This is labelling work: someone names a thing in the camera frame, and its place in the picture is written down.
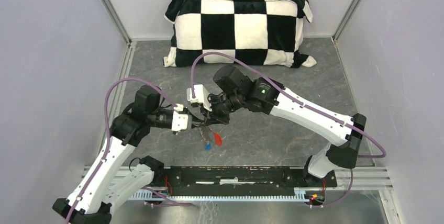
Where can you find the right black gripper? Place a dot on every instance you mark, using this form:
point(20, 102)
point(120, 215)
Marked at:
point(214, 115)

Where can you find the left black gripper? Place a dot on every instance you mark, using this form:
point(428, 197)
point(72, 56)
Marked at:
point(194, 126)

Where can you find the key with blue tag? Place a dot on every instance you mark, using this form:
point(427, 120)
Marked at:
point(208, 147)

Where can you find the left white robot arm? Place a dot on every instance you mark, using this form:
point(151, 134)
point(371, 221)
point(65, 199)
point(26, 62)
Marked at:
point(95, 200)

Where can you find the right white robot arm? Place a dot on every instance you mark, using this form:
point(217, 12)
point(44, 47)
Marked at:
point(344, 133)

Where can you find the black and white checkered pillow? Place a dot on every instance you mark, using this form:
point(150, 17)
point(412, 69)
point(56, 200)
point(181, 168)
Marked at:
point(257, 32)

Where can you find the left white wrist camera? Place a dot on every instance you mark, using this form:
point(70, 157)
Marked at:
point(182, 120)

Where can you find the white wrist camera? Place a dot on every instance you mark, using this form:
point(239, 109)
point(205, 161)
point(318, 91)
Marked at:
point(182, 120)
point(198, 96)

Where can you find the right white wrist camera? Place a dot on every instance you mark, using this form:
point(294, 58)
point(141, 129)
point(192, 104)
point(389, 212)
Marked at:
point(198, 96)

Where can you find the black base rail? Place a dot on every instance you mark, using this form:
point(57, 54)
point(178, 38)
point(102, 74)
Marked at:
point(238, 180)

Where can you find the white toothed cable duct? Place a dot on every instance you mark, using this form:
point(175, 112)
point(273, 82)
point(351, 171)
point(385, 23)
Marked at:
point(297, 196)

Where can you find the left aluminium corner post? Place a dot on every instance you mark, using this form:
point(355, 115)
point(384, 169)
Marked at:
point(117, 21)

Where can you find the aluminium corner post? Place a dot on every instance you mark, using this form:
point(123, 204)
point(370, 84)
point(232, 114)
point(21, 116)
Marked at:
point(117, 21)
point(354, 4)

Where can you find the right aluminium corner post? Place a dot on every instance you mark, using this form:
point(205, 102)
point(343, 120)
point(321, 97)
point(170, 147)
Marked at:
point(354, 4)

